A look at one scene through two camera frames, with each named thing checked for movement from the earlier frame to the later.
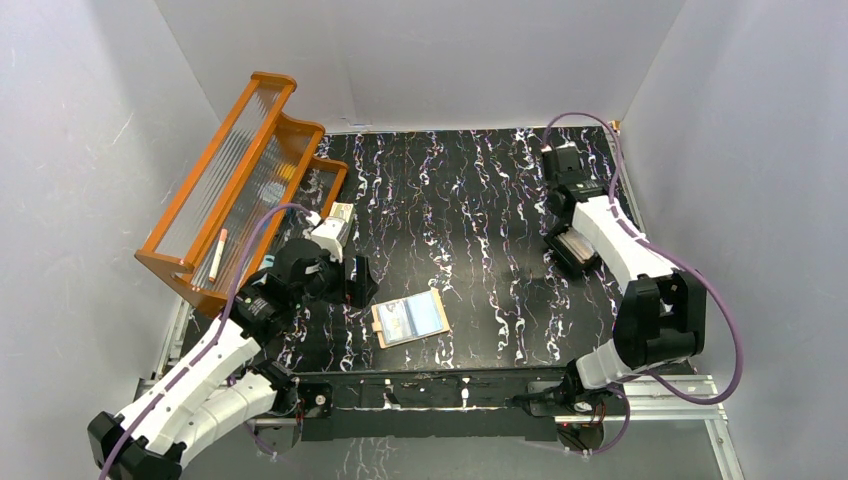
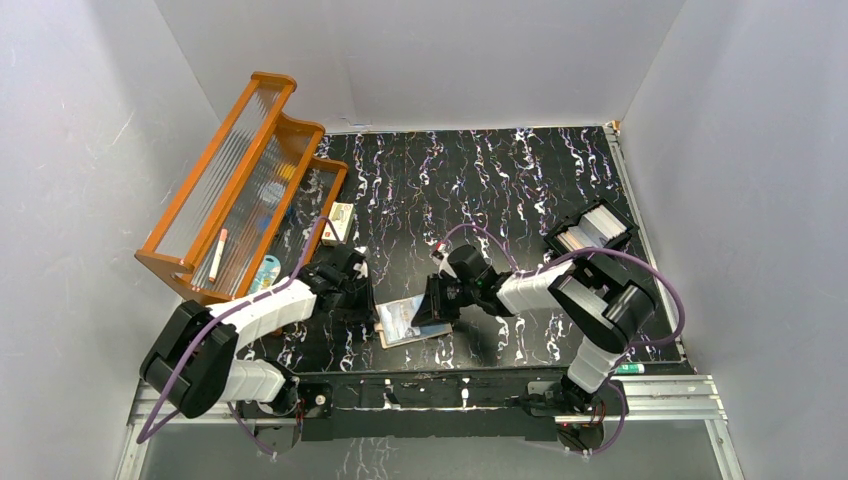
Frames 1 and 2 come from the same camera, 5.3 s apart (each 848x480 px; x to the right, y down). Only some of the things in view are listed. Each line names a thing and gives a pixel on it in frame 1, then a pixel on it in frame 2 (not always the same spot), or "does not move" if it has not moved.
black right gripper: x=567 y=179 → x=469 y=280
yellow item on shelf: x=287 y=171 does not move
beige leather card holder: x=410 y=318 does not move
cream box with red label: x=341 y=210 does not move
